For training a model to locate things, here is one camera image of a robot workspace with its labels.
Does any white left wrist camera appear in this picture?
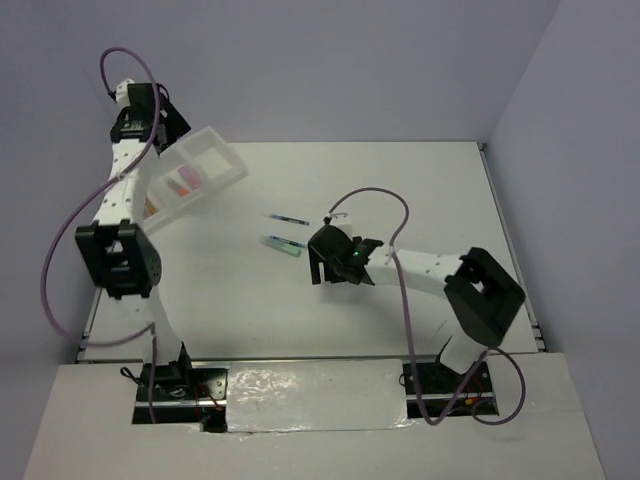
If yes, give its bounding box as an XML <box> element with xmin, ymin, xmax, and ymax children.
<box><xmin>113</xmin><ymin>78</ymin><xmax>135</xmax><ymax>107</ymax></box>

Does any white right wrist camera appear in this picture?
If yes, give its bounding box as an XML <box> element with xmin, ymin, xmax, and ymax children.
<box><xmin>323</xmin><ymin>212</ymin><xmax>354</xmax><ymax>238</ymax></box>

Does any green highlighter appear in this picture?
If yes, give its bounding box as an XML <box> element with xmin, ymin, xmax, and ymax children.
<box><xmin>259</xmin><ymin>236</ymin><xmax>301</xmax><ymax>258</ymax></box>

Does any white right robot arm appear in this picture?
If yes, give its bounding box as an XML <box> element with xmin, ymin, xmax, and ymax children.
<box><xmin>307</xmin><ymin>224</ymin><xmax>526</xmax><ymax>391</ymax></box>

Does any clear three-compartment plastic tray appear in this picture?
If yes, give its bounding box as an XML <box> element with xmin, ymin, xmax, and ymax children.
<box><xmin>143</xmin><ymin>126</ymin><xmax>248</xmax><ymax>235</ymax></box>

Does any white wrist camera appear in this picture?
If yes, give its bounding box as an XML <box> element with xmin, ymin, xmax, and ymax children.
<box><xmin>323</xmin><ymin>212</ymin><xmax>354</xmax><ymax>238</ymax></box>
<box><xmin>113</xmin><ymin>78</ymin><xmax>135</xmax><ymax>107</ymax></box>

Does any purple highlighter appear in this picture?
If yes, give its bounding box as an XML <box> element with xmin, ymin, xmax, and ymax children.
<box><xmin>178</xmin><ymin>166</ymin><xmax>201</xmax><ymax>189</ymax></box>

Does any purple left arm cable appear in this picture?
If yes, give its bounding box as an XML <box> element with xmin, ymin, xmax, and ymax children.
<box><xmin>40</xmin><ymin>47</ymin><xmax>164</xmax><ymax>426</ymax></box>

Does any silver foil covered plate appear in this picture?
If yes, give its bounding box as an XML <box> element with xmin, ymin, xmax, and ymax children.
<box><xmin>226</xmin><ymin>359</ymin><xmax>411</xmax><ymax>433</ymax></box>

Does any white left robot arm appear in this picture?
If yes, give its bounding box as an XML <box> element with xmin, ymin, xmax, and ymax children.
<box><xmin>75</xmin><ymin>79</ymin><xmax>196</xmax><ymax>399</ymax></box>

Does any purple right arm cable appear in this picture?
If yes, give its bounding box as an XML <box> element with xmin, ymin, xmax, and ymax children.
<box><xmin>327</xmin><ymin>187</ymin><xmax>526</xmax><ymax>427</ymax></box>

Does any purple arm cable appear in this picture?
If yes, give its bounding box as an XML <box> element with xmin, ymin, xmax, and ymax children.
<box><xmin>40</xmin><ymin>47</ymin><xmax>164</xmax><ymax>426</ymax></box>
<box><xmin>327</xmin><ymin>187</ymin><xmax>526</xmax><ymax>427</ymax></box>

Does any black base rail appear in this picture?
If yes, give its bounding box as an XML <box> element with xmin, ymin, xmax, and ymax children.
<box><xmin>131</xmin><ymin>358</ymin><xmax>499</xmax><ymax>434</ymax></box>

